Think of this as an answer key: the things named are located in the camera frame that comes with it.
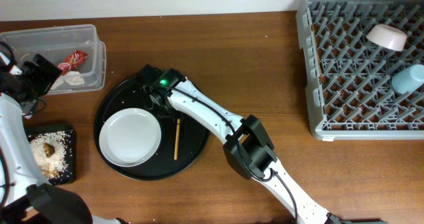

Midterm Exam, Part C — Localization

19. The red snack wrapper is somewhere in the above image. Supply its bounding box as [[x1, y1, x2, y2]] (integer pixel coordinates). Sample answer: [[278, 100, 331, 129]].
[[58, 50, 88, 76]]

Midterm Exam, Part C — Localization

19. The white tissue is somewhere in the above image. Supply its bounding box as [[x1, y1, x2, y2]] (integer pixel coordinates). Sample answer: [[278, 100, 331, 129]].
[[51, 71, 85, 89]]

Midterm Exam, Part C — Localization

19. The wooden chopstick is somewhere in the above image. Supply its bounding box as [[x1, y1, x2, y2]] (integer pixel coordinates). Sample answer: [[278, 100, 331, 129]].
[[174, 118, 181, 160], [311, 25, 322, 81]]

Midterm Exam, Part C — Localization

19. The white plate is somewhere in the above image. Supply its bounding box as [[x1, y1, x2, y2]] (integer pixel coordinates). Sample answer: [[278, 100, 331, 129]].
[[99, 108, 162, 168]]

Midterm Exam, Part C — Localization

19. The white bowl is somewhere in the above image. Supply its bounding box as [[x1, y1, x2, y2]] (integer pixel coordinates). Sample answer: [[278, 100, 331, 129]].
[[366, 24, 407, 52]]

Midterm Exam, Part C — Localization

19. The light blue cup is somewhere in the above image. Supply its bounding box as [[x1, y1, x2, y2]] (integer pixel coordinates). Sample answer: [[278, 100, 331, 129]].
[[392, 64, 424, 94]]

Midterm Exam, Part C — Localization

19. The brown food scrap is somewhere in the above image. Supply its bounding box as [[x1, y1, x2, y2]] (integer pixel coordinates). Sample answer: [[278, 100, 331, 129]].
[[43, 142, 56, 158]]

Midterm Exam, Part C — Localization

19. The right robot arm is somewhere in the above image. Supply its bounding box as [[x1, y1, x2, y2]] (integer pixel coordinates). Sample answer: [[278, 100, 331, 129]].
[[138, 66, 340, 224]]

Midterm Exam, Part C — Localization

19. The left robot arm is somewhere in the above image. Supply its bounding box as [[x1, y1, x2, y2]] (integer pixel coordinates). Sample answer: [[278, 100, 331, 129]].
[[1, 54, 123, 223]]

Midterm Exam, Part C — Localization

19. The black waste bin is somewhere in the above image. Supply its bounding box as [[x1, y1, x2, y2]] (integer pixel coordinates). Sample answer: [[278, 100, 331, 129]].
[[25, 123, 76, 186]]

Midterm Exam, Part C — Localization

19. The grey dishwasher rack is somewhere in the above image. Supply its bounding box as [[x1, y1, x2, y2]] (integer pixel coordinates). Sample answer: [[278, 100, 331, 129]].
[[296, 0, 423, 141]]

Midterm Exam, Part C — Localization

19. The clear plastic bin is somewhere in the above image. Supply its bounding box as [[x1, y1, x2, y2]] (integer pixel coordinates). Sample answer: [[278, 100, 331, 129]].
[[1, 25, 107, 95]]

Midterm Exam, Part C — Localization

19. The round black tray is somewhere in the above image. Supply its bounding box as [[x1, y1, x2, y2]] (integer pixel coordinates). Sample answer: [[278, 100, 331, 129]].
[[93, 76, 210, 181]]

